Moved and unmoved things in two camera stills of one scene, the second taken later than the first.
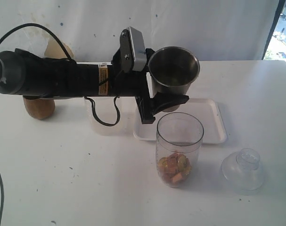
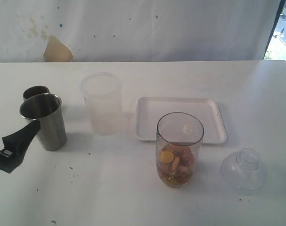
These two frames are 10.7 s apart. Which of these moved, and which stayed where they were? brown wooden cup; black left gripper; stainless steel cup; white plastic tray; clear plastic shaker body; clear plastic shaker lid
Moved: stainless steel cup; brown wooden cup; black left gripper
Stayed: white plastic tray; clear plastic shaker body; clear plastic shaker lid
